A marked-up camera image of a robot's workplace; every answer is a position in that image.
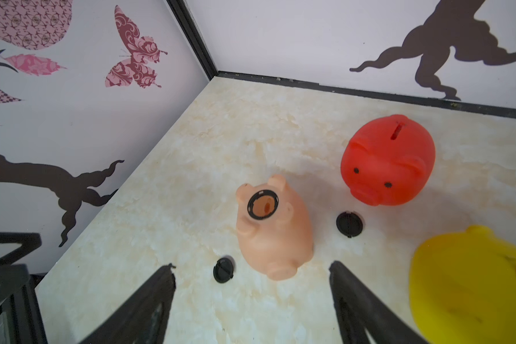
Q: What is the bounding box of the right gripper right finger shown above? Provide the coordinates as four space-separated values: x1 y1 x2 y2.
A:
329 261 426 343

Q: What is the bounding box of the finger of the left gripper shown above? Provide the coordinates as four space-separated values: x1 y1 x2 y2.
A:
0 232 47 343

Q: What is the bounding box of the red piggy bank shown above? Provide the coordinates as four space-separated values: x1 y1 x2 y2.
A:
341 115 436 206

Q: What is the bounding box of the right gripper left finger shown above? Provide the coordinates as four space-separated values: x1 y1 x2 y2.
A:
83 264 176 343

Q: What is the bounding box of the yellow piggy bank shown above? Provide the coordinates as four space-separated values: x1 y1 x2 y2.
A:
409 225 516 343

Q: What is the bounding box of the black plug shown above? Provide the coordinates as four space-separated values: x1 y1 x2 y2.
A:
335 212 364 238
213 257 235 284

